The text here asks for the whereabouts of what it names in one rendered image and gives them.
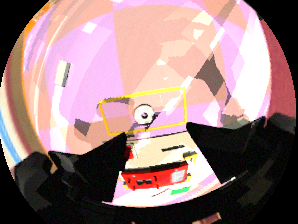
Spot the green flat rectangle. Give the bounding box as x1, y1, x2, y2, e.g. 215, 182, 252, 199
170, 186, 190, 194

